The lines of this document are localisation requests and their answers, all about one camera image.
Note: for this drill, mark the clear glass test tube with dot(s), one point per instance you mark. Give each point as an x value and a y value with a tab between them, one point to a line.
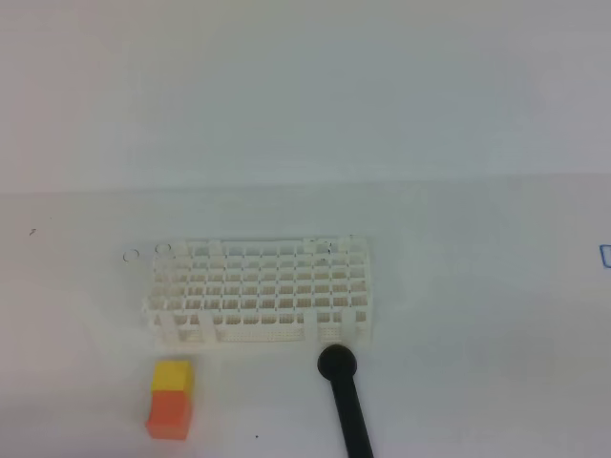
163	255

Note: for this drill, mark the white test tube rack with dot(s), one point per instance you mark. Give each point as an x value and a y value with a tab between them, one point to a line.
234	292

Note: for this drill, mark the yellow block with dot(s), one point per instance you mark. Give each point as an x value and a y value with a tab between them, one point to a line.
173	375

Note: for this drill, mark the orange block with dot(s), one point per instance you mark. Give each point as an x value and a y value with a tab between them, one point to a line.
170	415

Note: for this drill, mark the blue outlined label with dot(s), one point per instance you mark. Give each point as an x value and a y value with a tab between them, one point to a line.
605	255

